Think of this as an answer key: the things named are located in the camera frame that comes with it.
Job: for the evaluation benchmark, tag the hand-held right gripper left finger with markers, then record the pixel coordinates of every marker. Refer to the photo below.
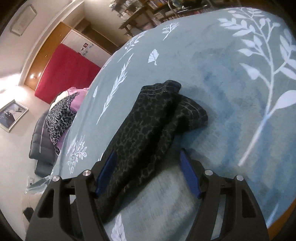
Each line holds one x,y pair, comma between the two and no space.
106,171

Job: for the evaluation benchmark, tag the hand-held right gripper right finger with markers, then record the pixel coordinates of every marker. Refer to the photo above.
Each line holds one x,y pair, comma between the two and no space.
190,173

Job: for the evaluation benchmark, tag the dark leopard print pants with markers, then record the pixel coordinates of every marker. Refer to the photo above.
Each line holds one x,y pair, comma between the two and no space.
148,120

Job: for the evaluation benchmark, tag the grey upholstered headboard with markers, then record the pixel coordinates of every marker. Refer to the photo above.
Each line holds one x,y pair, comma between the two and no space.
40,143

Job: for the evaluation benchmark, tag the pink cloth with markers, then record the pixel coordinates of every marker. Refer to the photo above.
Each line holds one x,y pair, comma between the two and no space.
77,102

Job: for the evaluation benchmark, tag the teal leaf print blanket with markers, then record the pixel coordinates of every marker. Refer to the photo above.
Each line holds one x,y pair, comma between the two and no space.
219,92

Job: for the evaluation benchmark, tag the red upholstered panel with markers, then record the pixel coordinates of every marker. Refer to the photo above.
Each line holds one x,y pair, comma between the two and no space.
64,74

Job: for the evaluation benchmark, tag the small colourful stickers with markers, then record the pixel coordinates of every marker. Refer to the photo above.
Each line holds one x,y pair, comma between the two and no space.
85,46

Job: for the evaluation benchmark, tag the wooden wardrobe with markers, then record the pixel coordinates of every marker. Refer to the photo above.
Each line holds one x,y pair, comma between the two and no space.
46,48

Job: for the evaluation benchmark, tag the dark wooden desk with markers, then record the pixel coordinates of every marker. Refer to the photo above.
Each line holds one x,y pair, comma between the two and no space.
136,19

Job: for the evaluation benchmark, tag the wooden bookshelf with books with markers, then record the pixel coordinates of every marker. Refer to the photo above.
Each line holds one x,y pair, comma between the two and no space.
161,7

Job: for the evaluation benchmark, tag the grey rectangular ceiling fixture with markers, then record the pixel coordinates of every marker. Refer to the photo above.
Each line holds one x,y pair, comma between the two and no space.
23,19

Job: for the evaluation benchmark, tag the framed wall picture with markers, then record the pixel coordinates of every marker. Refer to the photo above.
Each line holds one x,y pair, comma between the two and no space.
11,115

